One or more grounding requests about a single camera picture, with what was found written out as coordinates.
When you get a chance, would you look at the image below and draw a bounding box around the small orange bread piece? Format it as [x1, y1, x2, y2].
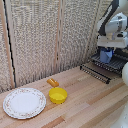
[46, 78, 60, 88]

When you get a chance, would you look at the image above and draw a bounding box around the black dish drying rack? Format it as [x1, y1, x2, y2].
[79, 50, 128, 85]

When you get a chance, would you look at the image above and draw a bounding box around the yellow plastic bowl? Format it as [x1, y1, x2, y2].
[48, 87, 69, 105]

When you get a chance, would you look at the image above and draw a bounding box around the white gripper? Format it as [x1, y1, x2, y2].
[96, 34, 128, 50]

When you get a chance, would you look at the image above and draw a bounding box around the white floral rimmed plate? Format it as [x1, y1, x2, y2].
[2, 87, 47, 120]

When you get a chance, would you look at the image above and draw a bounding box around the black toaster oven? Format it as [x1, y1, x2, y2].
[112, 47, 128, 57]

